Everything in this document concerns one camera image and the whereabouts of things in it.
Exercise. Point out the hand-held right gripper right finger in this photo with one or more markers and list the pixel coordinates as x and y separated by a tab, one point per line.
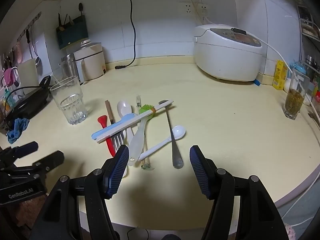
200	172

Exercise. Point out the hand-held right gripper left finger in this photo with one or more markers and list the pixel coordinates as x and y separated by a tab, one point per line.
117	172

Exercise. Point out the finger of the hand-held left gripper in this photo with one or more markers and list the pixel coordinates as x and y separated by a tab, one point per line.
50	160
25	148

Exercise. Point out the long metal spoon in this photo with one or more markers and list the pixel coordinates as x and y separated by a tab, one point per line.
177	161

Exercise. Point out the green silicone brush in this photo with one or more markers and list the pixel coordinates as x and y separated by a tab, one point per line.
138	140

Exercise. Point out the white plastic spoon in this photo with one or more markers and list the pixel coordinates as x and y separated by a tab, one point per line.
178	131

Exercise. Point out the red plastic spatula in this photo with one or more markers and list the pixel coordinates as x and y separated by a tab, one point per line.
103	122

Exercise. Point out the white speckled utensil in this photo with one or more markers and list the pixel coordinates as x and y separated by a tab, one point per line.
135	121

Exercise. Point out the clear glass cup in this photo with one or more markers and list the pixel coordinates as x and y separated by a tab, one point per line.
72	110

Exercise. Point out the disposable chopsticks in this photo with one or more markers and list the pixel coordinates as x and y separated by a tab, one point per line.
138	105

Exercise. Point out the blue cloth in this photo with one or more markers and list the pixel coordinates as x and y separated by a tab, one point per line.
17	127

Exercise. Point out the black electric griddle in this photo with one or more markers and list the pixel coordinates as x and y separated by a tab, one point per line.
27	102

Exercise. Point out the white cutting board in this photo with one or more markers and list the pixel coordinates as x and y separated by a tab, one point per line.
27	72

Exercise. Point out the hanging metal ladle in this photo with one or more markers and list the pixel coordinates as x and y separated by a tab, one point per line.
37	60

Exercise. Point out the clear glass jar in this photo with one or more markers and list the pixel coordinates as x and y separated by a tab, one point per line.
68	67

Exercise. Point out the small blue clip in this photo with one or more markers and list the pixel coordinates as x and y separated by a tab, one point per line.
257	83

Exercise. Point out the beige electric pot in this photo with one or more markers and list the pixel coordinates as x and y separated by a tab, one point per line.
92	62

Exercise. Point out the glass of green tea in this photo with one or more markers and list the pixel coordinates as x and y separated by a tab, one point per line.
295	102

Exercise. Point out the white rice cooker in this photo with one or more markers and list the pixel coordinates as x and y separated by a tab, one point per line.
225	55

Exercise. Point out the dark green utensil holder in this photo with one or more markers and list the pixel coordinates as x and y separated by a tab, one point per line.
72	35

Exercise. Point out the yellow box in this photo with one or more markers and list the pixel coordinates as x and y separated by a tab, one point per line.
279	76

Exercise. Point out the teal packet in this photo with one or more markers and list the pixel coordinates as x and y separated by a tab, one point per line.
298	66

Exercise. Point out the white wall socket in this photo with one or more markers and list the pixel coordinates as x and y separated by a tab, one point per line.
187	8
203	8

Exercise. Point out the metal wall rack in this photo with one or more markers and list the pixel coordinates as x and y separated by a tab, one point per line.
308	22

